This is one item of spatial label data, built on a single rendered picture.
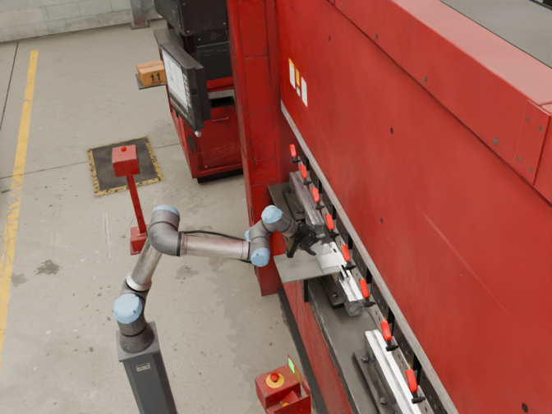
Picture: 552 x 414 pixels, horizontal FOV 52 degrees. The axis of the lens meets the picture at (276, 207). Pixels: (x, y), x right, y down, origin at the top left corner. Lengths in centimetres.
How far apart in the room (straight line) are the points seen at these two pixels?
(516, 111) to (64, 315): 346
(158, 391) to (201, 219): 203
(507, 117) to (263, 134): 220
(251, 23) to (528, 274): 208
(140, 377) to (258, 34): 171
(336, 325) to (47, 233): 296
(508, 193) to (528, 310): 22
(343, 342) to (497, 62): 156
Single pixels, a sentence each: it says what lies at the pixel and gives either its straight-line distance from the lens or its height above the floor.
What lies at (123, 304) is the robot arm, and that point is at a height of 100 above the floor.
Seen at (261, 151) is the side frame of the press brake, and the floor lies 111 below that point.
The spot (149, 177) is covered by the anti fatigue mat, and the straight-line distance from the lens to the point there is 520.
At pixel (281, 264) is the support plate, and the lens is 258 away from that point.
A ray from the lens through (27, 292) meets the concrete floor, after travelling 439.
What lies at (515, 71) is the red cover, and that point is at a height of 230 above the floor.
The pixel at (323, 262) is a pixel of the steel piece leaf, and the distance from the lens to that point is 258.
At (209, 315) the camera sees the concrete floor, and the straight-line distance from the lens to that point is 379.
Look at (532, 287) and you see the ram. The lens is 114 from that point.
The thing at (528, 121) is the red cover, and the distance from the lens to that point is 102.
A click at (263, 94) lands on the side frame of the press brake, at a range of 304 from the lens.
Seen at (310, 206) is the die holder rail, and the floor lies 97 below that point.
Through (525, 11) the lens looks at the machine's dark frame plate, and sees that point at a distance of 141.
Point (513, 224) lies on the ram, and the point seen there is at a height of 205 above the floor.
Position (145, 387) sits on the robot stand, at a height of 55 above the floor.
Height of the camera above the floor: 272
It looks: 36 degrees down
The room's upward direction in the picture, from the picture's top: 4 degrees counter-clockwise
